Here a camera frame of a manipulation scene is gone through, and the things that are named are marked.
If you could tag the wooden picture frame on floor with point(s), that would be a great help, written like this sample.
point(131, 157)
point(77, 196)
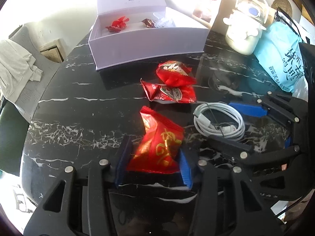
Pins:
point(53, 51)

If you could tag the grey leaf pattern chair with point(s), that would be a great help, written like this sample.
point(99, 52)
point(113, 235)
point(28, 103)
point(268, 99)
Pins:
point(33, 91)

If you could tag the white cartoon dog water bottle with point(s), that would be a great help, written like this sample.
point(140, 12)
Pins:
point(246, 24)

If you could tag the small red bow candy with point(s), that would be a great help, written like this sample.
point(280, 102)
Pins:
point(120, 23)

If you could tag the red gold character snack packet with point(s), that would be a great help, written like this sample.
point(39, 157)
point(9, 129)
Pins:
point(159, 147)

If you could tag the open lavender gift box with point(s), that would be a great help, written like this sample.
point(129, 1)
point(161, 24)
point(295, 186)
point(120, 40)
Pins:
point(136, 42)

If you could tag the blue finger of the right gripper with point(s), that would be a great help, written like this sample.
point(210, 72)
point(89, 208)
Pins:
point(249, 110)
point(226, 145)

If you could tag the clear acrylic holder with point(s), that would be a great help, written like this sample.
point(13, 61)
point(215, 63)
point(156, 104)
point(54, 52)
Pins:
point(163, 21)

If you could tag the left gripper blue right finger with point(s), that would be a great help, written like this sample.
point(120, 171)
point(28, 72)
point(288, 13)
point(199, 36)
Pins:
point(185, 170)

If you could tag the dark green sofa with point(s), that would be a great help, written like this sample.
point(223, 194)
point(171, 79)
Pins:
point(13, 134)

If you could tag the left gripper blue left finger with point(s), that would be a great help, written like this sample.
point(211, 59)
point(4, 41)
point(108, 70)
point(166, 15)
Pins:
point(122, 157)

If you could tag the red candy packet white text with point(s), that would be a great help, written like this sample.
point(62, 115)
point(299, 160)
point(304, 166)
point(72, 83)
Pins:
point(114, 29)

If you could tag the grey sweatshirt on chair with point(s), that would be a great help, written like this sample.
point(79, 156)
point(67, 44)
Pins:
point(17, 69)

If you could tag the red cartoon figure snack packet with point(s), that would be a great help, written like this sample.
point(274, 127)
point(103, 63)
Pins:
point(175, 74)

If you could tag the kraft hawthorn snack pouch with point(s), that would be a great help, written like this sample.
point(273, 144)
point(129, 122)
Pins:
point(206, 11)

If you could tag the brown paper bag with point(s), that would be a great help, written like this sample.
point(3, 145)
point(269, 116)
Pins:
point(270, 19)

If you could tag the red ketchup style snack packet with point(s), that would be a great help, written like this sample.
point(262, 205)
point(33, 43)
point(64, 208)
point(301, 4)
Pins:
point(165, 94)

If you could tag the light blue plastic bag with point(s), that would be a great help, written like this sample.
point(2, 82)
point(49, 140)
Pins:
point(279, 55)

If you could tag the dark brown candy packet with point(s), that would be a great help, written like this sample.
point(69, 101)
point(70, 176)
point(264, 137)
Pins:
point(149, 23)

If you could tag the clear plastic bag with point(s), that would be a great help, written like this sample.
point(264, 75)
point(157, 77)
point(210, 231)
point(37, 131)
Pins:
point(300, 90)

